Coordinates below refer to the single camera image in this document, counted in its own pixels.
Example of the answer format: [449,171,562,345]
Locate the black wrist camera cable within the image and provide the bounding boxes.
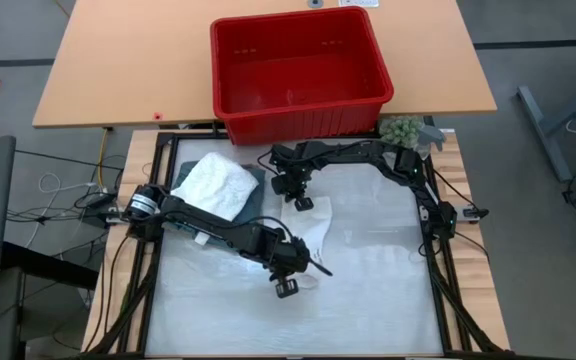
[237,214,297,241]

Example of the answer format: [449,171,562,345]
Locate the yellow cable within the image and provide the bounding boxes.
[96,127,114,186]

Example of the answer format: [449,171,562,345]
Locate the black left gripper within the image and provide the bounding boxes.
[262,234,334,300]

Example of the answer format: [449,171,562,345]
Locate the small potted succulent plant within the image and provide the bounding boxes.
[378,115,425,150]

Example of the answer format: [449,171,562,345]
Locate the black side table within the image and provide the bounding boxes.
[0,239,99,360]

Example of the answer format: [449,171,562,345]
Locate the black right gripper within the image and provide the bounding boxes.
[269,143,322,213]

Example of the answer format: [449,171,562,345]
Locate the red plastic laundry bin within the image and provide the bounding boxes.
[209,5,396,147]

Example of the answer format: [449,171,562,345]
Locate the white spray bottle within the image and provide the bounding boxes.
[415,124,448,160]

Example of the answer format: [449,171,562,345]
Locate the grey-teal trousers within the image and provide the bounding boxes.
[170,159,268,246]

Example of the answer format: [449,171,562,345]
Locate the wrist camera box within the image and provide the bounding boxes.
[270,172,293,198]
[241,224,280,256]

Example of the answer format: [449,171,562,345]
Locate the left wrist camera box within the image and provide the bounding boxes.
[241,224,280,256]

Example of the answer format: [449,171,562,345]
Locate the grey desk leg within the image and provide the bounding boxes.
[516,85,576,184]

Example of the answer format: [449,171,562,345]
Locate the white towel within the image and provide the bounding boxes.
[170,151,260,222]

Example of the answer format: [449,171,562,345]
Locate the light wooden desk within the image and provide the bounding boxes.
[32,0,498,129]

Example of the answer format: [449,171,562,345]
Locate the small white cloth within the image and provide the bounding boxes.
[280,196,333,267]

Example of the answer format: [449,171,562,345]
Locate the black aluminium table frame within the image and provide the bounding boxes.
[85,128,517,360]

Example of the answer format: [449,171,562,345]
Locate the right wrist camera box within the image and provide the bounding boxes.
[270,172,293,198]

